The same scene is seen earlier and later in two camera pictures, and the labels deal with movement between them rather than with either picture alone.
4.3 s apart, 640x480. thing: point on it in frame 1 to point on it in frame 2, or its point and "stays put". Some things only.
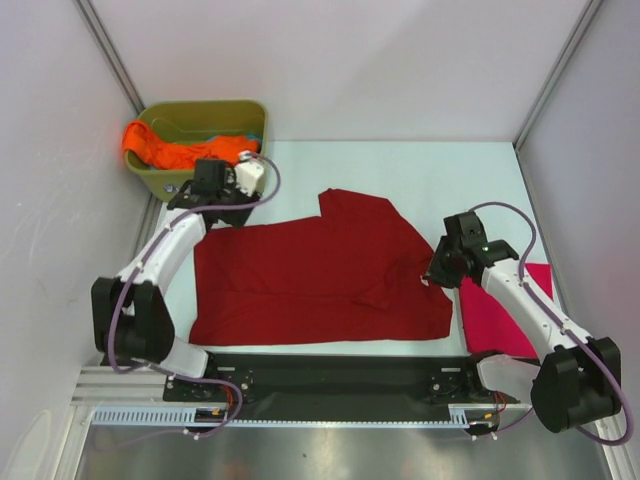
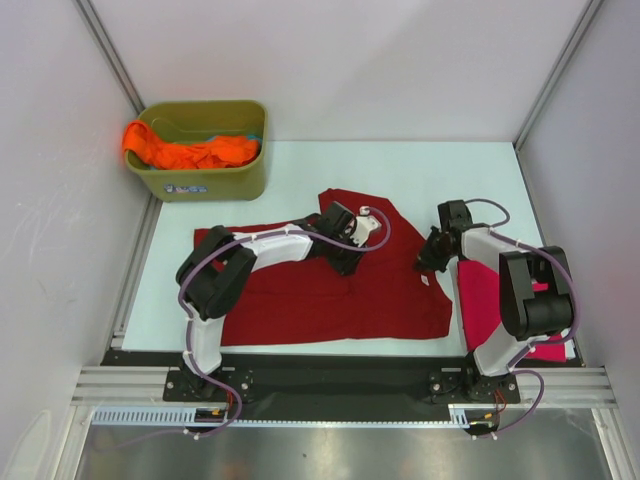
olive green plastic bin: x=181 y=121 stays put
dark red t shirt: x=354 y=273 stays put
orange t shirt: x=162 y=154 stays put
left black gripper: x=232 y=185 to x=345 y=265
